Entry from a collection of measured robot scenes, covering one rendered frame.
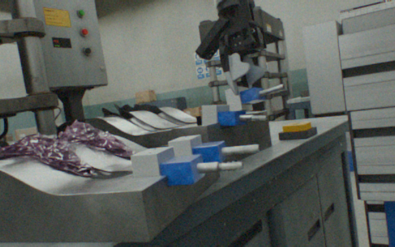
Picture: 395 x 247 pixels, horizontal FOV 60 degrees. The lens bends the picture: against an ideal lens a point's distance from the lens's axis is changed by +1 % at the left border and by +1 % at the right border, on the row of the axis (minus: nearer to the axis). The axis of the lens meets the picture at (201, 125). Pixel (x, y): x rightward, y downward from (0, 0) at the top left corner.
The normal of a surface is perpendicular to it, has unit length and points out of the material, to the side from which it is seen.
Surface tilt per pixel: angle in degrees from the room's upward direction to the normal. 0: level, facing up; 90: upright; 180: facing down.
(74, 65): 90
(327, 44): 90
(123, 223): 90
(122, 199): 90
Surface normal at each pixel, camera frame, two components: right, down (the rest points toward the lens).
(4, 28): 0.28, 0.03
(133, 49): -0.45, 0.13
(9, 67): 0.88, -0.10
